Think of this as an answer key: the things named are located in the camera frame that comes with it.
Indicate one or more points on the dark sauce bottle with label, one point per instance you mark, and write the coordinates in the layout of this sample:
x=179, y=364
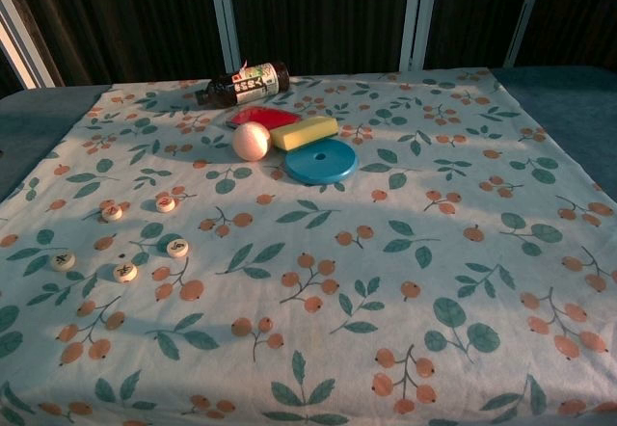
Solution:
x=241, y=89

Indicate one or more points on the red rectangular pad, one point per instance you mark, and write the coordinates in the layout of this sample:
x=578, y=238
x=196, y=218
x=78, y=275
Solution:
x=265, y=116

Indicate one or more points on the floral cherry print tablecloth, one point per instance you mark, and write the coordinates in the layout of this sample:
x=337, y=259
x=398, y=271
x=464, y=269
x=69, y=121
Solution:
x=337, y=276

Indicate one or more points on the white ball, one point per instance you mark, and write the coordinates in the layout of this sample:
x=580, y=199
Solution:
x=250, y=141

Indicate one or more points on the blue round disc with hole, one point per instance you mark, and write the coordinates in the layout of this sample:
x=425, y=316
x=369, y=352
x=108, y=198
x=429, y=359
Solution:
x=328, y=166

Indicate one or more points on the dark pleated curtain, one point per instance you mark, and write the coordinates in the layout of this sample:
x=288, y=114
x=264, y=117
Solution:
x=328, y=11

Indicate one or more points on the yellow sponge block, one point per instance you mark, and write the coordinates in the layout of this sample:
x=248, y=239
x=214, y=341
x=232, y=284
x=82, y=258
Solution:
x=301, y=133

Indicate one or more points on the white screen frame post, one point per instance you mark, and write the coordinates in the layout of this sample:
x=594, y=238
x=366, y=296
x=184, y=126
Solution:
x=417, y=16
x=525, y=11
x=224, y=11
x=26, y=47

